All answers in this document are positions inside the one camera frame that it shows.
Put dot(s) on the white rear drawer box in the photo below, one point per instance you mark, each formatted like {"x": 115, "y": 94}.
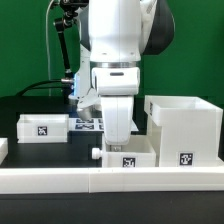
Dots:
{"x": 42, "y": 128}

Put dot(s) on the white front drawer box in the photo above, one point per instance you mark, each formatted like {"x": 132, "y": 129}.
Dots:
{"x": 137, "y": 153}

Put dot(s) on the white drawer box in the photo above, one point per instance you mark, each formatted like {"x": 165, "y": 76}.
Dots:
{"x": 42, "y": 128}
{"x": 137, "y": 153}

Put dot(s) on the white drawer cabinet frame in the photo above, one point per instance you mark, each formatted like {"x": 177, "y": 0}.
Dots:
{"x": 184, "y": 131}

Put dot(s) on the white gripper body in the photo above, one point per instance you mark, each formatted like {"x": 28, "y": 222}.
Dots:
{"x": 116, "y": 88}

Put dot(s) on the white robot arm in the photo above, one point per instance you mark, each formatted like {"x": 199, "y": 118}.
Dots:
{"x": 114, "y": 34}

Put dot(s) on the white left border rail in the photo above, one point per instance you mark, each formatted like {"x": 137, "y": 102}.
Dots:
{"x": 3, "y": 149}

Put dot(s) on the white marker sheet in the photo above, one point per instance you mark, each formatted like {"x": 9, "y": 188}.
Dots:
{"x": 95, "y": 124}

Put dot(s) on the white border rail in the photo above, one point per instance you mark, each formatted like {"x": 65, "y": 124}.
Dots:
{"x": 3, "y": 149}
{"x": 99, "y": 180}

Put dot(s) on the white front border rail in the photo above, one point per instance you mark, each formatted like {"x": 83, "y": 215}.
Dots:
{"x": 99, "y": 180}

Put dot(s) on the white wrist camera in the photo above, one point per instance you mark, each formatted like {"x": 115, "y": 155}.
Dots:
{"x": 87, "y": 104}

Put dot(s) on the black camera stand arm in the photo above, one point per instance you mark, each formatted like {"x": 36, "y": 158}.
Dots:
{"x": 70, "y": 13}

